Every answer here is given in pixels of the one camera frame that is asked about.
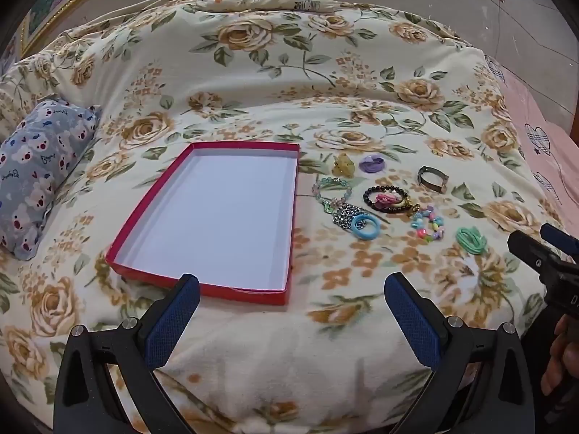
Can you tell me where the pink heart-print sheet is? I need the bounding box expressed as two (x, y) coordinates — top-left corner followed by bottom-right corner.
(486, 54), (579, 231)

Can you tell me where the pastel crystal bead bracelet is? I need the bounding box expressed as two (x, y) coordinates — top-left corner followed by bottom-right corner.
(313, 177), (354, 215)

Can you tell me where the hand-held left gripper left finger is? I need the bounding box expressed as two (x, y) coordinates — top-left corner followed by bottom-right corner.
(53, 273), (200, 434)

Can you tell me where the yellow hair claw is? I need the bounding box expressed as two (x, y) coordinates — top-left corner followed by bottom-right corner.
(332, 154), (354, 177)

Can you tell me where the grey bear-print pillow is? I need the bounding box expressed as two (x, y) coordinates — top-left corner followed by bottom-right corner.
(0, 99), (102, 261)

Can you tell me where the colourful plastic bead bracelet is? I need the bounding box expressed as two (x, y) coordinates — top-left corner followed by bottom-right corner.
(410, 205), (446, 242)

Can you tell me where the silver chain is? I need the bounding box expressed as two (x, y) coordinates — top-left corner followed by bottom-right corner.
(332, 203), (369, 231)

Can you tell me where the blue hair tie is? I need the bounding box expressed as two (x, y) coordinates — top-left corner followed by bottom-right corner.
(350, 214), (381, 241)

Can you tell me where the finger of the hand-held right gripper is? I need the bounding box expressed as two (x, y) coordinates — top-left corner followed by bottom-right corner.
(540, 223), (579, 264)
(507, 230), (568, 282)

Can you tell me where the black bead bracelet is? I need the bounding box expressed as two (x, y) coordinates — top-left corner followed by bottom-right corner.
(363, 185), (419, 216)

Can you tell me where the purple hair tie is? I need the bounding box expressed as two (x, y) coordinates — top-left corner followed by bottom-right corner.
(359, 154), (386, 173)

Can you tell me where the green hair tie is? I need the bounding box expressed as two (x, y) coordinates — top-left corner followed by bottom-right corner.
(455, 226), (489, 254)

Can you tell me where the person's right hand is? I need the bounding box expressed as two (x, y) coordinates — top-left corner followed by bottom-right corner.
(540, 314), (579, 396)

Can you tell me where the silver metal bangle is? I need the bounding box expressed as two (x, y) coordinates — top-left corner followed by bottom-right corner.
(417, 166), (448, 195)

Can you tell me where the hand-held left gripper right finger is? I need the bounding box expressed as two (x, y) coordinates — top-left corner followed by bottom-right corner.
(384, 272), (537, 434)

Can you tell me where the floral blanket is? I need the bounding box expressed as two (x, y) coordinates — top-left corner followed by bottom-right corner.
(0, 0), (566, 434)

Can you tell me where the gold-framed painting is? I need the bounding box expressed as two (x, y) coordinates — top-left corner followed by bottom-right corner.
(18, 0), (136, 55)

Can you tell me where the red cardboard box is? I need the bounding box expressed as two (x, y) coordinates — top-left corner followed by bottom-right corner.
(105, 141), (301, 306)

